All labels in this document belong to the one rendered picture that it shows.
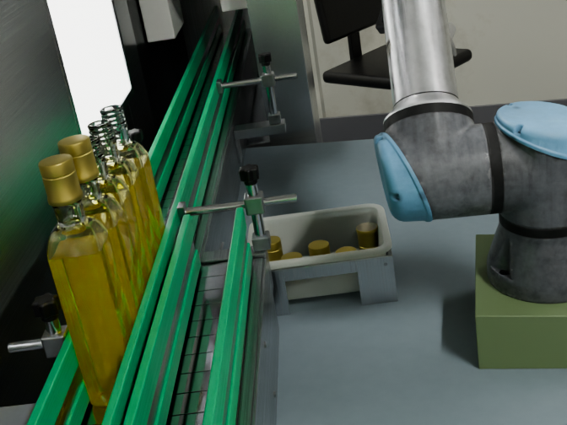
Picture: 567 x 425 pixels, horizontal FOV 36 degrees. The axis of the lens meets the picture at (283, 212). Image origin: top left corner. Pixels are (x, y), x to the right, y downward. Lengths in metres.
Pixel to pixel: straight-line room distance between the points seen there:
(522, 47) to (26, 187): 3.15
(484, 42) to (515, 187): 2.98
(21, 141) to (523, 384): 0.70
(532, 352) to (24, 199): 0.67
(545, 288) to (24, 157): 0.68
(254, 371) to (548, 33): 3.20
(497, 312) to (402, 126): 0.26
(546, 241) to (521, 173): 0.10
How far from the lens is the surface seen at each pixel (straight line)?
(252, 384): 0.97
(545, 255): 1.13
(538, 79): 4.09
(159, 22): 2.14
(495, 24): 4.01
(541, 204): 1.10
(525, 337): 1.14
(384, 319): 1.29
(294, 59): 2.01
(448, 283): 1.36
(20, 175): 1.13
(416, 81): 1.12
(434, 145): 1.07
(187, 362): 1.03
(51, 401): 0.89
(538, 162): 1.07
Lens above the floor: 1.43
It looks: 24 degrees down
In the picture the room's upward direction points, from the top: 10 degrees counter-clockwise
